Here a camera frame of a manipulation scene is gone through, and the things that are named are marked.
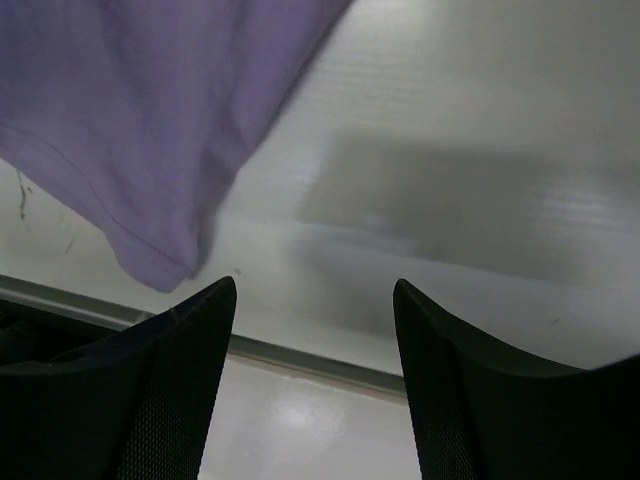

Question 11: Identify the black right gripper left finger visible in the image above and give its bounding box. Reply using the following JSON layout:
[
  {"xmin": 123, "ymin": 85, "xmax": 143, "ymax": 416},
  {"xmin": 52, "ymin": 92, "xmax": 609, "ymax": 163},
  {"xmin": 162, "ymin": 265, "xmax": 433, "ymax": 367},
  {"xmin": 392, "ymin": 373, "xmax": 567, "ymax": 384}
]
[{"xmin": 1, "ymin": 277, "xmax": 237, "ymax": 479}]

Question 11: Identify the lavender t shirt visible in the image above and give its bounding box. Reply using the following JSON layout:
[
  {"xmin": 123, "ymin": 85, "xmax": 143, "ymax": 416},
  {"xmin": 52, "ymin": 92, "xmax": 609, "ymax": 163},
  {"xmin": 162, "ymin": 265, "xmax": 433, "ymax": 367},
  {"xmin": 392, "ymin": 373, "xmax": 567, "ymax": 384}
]
[{"xmin": 1, "ymin": 1, "xmax": 347, "ymax": 292}]

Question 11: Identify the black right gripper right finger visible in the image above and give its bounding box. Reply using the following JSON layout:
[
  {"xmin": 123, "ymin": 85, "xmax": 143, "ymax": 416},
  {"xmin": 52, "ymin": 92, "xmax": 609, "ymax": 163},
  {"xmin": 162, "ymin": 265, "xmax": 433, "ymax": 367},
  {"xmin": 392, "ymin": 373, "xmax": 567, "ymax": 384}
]
[{"xmin": 393, "ymin": 279, "xmax": 639, "ymax": 479}]

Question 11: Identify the aluminium table edge rail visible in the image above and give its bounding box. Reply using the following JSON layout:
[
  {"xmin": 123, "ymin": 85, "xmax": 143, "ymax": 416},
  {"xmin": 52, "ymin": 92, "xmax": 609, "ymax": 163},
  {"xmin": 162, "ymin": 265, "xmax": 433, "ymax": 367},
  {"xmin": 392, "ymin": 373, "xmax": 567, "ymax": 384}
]
[{"xmin": 1, "ymin": 276, "xmax": 406, "ymax": 398}]

